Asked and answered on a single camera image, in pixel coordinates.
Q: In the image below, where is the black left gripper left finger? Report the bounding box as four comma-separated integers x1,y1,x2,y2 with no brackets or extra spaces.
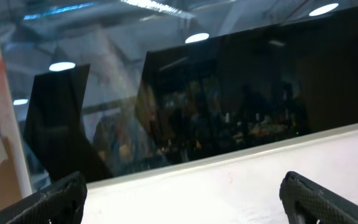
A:
0,172,87,224

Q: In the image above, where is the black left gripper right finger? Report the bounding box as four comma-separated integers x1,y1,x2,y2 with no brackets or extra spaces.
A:
279,171,358,224

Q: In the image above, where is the dark glass window panel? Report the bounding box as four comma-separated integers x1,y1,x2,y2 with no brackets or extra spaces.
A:
23,1,358,182

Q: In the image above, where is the round ceiling lamp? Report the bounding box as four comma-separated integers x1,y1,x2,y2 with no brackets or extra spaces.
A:
48,62,76,72
308,2,339,17
185,32,209,44

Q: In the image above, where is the round ceiling lamp right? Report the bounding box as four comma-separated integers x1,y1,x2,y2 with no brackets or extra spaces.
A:
308,2,339,17

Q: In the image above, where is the round ceiling lamp centre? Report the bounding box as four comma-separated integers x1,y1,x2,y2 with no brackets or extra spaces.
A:
185,32,209,44

